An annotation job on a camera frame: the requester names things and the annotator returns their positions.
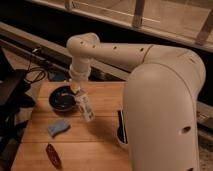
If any white plastic bottle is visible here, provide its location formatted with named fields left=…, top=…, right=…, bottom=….
left=75, top=92, right=94, bottom=122

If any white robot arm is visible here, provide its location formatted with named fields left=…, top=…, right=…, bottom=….
left=67, top=33, right=206, bottom=171

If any dark blue bowl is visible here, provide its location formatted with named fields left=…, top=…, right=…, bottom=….
left=49, top=86, right=76, bottom=112

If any blue object on floor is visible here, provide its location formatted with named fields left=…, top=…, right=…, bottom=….
left=50, top=73, right=66, bottom=82

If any black chair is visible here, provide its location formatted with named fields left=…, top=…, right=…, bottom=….
left=0, top=47, right=35, bottom=157

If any black striped utensil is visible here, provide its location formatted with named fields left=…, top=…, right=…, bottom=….
left=117, top=111, right=126, bottom=143

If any dark red spoon rest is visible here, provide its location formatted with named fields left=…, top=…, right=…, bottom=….
left=46, top=143, right=62, bottom=169

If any black cable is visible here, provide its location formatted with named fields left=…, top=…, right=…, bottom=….
left=23, top=46, right=54, bottom=85

